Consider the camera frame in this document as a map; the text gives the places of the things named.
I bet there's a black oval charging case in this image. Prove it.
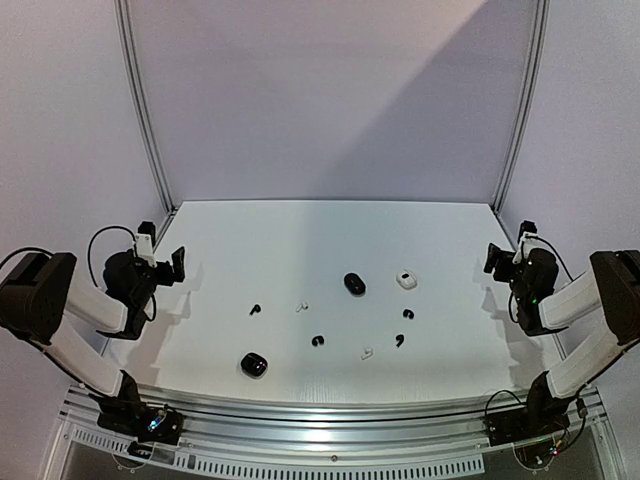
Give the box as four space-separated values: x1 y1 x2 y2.
343 272 366 297

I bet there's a right aluminium frame post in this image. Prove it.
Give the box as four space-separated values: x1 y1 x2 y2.
491 0 550 217

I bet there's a left aluminium frame post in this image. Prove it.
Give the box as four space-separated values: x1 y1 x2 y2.
114 0 177 215

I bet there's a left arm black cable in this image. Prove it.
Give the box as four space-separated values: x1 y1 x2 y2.
87 226 141 291

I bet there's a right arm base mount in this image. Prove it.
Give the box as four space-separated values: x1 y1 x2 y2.
484 407 570 446

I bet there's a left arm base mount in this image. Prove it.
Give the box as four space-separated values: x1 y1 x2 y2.
97 399 184 446

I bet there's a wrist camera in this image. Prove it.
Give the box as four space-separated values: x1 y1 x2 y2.
135 221 157 268
513 220 538 264

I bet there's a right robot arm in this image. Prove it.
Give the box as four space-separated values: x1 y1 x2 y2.
484 243 639 436

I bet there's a white earbud charging case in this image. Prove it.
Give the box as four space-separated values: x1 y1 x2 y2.
396 270 418 290

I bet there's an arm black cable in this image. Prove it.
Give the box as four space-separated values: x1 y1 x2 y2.
529 233 576 286
87 226 141 291

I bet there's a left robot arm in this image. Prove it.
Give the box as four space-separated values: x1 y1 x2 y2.
1 247 186 434

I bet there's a white earbud front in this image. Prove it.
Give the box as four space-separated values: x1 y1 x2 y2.
360 348 374 361

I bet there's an aluminium front rail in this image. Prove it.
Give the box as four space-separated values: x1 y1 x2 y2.
58 384 609 451

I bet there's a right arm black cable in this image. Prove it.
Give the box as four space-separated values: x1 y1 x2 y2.
529 233 576 286

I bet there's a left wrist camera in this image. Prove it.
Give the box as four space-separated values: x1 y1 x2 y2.
135 221 157 268

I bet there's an aluminium frame post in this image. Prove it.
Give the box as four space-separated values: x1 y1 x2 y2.
114 0 177 215
491 0 550 217

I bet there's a glossy black charging case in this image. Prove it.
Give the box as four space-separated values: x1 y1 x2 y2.
240 352 268 379

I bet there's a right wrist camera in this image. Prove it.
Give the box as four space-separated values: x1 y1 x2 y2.
513 220 538 264

